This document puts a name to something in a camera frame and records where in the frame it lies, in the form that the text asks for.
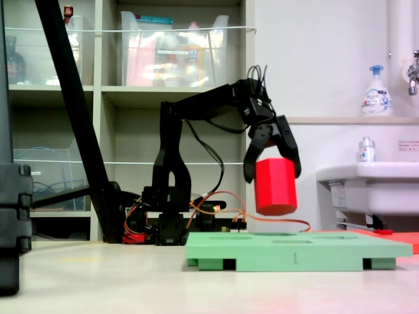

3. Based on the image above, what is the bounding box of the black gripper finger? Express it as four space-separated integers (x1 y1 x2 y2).
279 139 302 180
243 137 264 184

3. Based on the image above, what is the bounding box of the red octagonal pillar block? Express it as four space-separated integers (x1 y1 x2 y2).
254 157 299 217

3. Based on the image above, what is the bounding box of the circuit board with connectors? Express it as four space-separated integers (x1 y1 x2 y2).
218 218 248 234

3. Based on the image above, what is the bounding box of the small clear sanitizer bottle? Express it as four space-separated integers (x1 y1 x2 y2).
356 136 376 164

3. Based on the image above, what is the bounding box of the black table clamp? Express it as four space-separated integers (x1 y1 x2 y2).
194 200 227 234

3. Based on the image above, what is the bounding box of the beige shelf unit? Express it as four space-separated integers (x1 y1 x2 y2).
0 0 256 241

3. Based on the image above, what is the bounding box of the large clear storage bin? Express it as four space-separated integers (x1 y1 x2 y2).
120 11 230 88

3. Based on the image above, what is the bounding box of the white sink basin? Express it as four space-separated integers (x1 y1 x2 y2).
316 162 419 230

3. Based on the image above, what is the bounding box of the green shape sorting board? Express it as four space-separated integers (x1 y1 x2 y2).
185 230 414 272

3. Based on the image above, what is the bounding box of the yellow label bottle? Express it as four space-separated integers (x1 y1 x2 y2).
183 21 208 88

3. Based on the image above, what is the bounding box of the white blue soap pump bottle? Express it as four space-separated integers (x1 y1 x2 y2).
361 64 393 118

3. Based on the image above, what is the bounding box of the pink folder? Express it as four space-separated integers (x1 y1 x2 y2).
126 35 156 86

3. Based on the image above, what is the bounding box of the chrome faucet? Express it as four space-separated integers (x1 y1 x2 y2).
401 49 419 96

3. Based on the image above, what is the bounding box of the teal edged package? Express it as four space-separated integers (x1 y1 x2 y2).
136 14 173 32

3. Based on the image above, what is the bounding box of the clear plastic tray bin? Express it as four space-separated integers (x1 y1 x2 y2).
12 137 91 212

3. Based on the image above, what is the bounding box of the bottle with red cap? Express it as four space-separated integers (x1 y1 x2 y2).
62 5 81 63

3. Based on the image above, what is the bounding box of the dark glass bottle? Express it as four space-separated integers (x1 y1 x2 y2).
5 35 27 85

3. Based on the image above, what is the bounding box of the black base wire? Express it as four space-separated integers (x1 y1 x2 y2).
185 119 227 200

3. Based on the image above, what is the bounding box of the black wrist wire loop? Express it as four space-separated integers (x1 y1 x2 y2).
247 64 272 105

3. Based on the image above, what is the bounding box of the long orange cable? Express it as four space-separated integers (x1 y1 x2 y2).
183 191 312 234

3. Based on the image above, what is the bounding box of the white shelf cord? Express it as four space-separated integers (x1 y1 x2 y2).
5 26 257 35
12 156 260 166

